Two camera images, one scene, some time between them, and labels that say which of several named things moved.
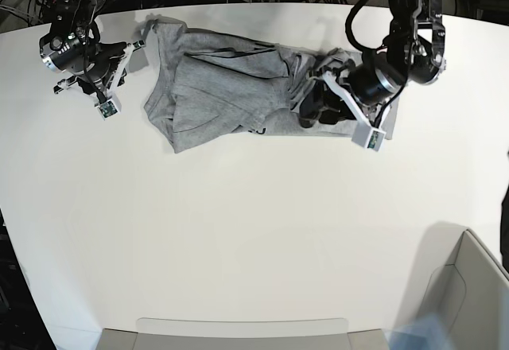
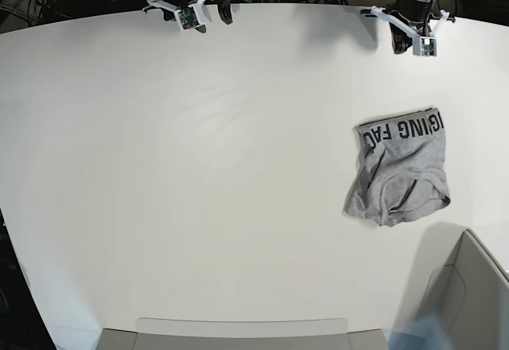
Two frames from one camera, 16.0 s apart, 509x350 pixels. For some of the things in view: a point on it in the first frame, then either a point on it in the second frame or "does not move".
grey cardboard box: (472, 296) does not move
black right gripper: (372, 84) -> (414, 9)
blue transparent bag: (432, 331) does not move
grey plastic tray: (242, 333) does not move
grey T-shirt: (203, 86) -> (401, 173)
